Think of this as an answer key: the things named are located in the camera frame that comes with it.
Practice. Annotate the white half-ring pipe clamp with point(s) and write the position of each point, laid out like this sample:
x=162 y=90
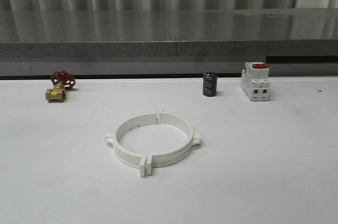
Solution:
x=172 y=156

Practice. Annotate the black cylindrical capacitor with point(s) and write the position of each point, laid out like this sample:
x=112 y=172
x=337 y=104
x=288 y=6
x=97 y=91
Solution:
x=210 y=84

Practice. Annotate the brass valve red handwheel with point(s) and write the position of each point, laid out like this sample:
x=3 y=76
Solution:
x=62 y=82

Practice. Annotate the grey stone counter ledge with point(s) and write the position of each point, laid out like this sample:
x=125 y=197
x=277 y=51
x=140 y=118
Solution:
x=236 y=35

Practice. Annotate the white circuit breaker red switch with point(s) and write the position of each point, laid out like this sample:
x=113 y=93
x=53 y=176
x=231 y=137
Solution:
x=254 y=81

